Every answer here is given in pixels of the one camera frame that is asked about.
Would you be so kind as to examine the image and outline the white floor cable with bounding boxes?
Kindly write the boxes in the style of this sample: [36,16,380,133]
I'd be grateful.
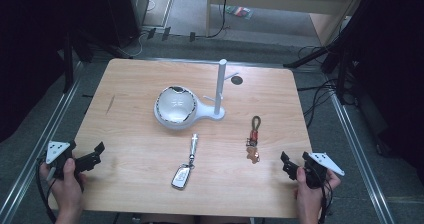
[118,32,149,59]

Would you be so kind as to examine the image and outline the black upright stand post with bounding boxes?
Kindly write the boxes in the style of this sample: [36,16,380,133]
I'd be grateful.
[62,30,75,94]

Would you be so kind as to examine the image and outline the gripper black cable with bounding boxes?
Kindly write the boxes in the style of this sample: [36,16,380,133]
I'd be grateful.
[318,175,335,224]
[35,157,58,224]

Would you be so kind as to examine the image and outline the black cabinet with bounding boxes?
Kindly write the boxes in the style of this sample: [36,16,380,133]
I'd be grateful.
[103,0,150,49]

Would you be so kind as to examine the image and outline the gingerbread figure keychain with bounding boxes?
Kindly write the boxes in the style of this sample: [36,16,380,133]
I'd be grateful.
[245,115,262,165]

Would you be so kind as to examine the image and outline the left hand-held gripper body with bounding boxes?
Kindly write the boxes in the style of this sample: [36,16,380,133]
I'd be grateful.
[44,139,78,181]

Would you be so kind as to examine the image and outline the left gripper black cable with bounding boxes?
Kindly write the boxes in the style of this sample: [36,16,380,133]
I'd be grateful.
[35,157,58,224]

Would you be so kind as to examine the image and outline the hanging black cable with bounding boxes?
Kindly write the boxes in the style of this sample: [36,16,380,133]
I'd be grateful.
[207,0,232,39]

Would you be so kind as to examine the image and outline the person's left hand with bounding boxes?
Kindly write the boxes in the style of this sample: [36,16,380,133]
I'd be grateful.
[39,157,87,218]

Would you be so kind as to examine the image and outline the colourful packet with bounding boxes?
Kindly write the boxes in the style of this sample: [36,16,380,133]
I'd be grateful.
[225,5,254,20]

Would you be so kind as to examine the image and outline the person's right hand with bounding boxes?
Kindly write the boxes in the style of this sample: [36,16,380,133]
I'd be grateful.
[293,166,342,218]

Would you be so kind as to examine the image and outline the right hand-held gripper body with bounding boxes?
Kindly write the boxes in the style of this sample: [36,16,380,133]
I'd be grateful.
[301,151,346,190]

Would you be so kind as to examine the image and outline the black stand with legs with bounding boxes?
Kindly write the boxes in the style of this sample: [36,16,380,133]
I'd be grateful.
[283,17,371,102]

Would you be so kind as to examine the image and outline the black floor cables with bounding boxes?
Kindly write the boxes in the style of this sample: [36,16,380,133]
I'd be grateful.
[295,44,344,130]

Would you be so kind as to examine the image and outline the white key stand with bowl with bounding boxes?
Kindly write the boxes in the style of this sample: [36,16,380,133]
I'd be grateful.
[153,58,240,131]

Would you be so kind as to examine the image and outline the silver car key with keychain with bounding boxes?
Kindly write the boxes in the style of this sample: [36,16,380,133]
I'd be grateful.
[170,133,200,191]

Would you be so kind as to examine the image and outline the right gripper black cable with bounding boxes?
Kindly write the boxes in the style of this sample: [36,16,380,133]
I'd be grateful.
[318,175,335,224]

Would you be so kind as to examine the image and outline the metal floor rail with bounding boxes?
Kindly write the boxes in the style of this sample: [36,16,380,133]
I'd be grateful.
[0,61,84,224]
[328,92,398,224]

